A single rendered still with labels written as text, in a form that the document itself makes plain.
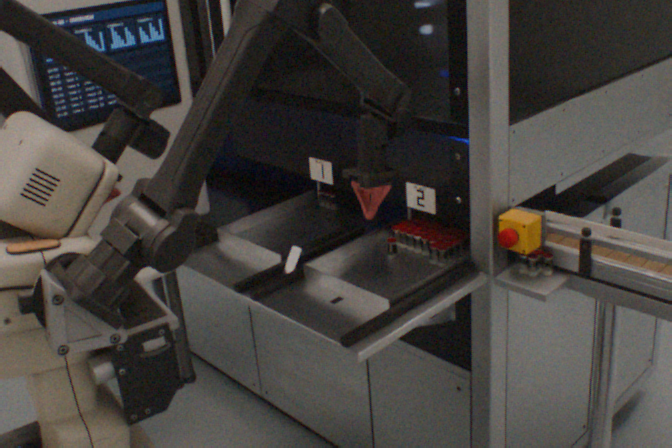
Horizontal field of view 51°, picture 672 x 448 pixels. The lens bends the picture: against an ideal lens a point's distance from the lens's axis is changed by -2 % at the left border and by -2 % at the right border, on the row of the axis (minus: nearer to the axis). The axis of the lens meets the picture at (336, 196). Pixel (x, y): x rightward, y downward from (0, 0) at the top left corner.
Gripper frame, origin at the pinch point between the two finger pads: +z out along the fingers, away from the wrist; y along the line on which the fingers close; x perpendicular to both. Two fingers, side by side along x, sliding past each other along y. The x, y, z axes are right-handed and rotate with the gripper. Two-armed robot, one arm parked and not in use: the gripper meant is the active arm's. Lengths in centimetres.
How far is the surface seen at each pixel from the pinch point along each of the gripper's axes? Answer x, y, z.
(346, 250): 19.2, 14.0, 15.5
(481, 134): -10.5, 21.2, -16.1
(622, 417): -12, 120, 88
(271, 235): 44.3, 11.8, 17.8
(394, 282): 2.0, 11.7, 17.7
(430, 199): 3.6, 24.2, 1.2
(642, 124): -14, 94, -14
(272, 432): 75, 40, 102
